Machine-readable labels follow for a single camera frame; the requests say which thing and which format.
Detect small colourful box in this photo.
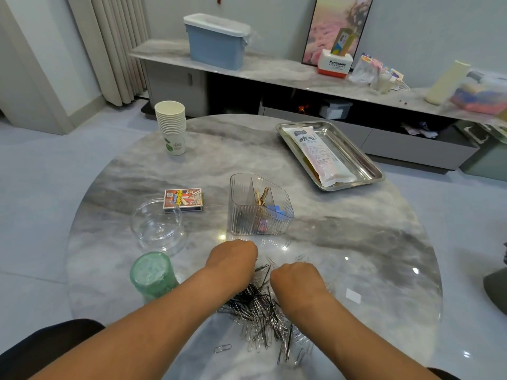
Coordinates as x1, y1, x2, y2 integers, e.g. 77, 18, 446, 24
332, 29, 356, 57

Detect pile of floss picks and clips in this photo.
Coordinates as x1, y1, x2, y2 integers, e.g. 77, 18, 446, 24
212, 186, 314, 369

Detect person's left hand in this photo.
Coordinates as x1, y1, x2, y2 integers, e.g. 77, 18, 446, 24
204, 240, 259, 296

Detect beige curtain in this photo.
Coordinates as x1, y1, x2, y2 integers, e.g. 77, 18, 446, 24
67, 0, 152, 108

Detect clear bag of snacks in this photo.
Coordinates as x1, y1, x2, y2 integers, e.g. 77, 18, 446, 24
349, 55, 380, 84

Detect trash bin with black bag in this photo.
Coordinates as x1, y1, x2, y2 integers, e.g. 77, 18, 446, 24
485, 243, 507, 316

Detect metal tray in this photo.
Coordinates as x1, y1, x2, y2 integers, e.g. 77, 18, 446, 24
276, 120, 386, 192

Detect white and red small box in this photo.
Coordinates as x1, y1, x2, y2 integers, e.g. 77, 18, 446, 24
317, 50, 354, 78

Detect clear printed plastic bag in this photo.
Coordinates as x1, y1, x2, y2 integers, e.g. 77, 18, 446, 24
292, 126, 358, 187

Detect person's left forearm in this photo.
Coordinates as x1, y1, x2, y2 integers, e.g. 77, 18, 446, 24
32, 269, 239, 380

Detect clear storage box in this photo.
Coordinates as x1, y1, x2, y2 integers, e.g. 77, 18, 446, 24
452, 70, 507, 116

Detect framed pink picture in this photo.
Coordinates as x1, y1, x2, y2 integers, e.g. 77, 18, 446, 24
303, 0, 375, 67

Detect grey green storage bin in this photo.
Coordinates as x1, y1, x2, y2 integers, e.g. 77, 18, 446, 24
458, 122, 507, 183

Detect person's right forearm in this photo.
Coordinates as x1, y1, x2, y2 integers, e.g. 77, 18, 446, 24
297, 297, 440, 380

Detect grey cabinet with marble top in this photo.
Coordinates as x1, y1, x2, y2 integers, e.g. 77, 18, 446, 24
129, 39, 507, 173

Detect blue storage box white lid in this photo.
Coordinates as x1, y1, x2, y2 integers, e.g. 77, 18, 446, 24
184, 13, 252, 71

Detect translucent green plastic cup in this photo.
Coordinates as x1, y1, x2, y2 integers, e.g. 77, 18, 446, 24
130, 265, 179, 304

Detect group of white paper cups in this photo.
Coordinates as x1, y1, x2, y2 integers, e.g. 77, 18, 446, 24
154, 100, 188, 156

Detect white box in cabinet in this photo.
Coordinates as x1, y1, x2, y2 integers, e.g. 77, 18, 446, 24
320, 100, 353, 121

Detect loose papers in cabinet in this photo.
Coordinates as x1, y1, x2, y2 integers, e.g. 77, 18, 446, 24
401, 122, 439, 138

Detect person's right hand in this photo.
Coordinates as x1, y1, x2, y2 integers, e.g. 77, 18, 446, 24
271, 262, 332, 321

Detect clear ribbed organizer box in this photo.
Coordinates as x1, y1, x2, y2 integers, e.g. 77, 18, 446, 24
228, 173, 296, 236

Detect colourful matchbox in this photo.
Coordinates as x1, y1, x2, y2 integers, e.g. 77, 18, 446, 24
163, 188, 204, 212

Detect cream paper roll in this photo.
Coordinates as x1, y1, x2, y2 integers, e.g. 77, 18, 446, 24
425, 61, 472, 106

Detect clear round plastic bowl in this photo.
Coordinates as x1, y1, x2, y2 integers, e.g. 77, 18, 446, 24
130, 199, 187, 254

